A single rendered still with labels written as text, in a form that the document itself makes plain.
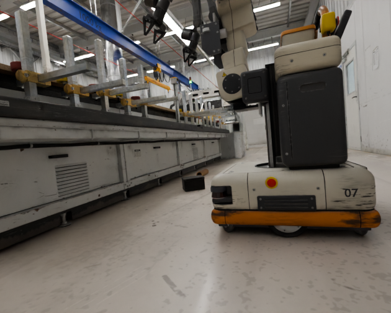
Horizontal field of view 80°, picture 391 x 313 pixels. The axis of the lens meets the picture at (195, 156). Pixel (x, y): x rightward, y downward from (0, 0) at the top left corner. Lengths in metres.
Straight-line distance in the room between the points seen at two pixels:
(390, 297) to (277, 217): 0.43
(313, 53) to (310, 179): 0.50
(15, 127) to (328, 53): 1.34
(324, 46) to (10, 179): 1.58
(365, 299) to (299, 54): 0.85
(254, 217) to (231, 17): 1.01
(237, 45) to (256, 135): 10.67
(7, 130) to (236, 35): 1.16
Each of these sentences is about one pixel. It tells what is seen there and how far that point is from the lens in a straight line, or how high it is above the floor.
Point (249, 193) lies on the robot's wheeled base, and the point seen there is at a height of 0.20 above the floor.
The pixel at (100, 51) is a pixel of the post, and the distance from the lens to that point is 1.78.
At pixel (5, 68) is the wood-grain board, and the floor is 0.88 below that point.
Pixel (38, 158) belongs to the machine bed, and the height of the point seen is 0.44.
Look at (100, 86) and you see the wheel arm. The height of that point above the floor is 0.80.
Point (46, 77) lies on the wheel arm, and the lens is 1.33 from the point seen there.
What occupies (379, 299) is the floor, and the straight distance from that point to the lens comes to 0.83.
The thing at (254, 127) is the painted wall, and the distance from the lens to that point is 11.95.
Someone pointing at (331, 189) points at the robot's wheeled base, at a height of 0.21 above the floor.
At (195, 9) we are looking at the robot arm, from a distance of 1.81.
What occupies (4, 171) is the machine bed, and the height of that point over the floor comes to 0.39.
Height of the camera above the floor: 0.43
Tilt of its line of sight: 3 degrees down
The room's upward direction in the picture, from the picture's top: 5 degrees counter-clockwise
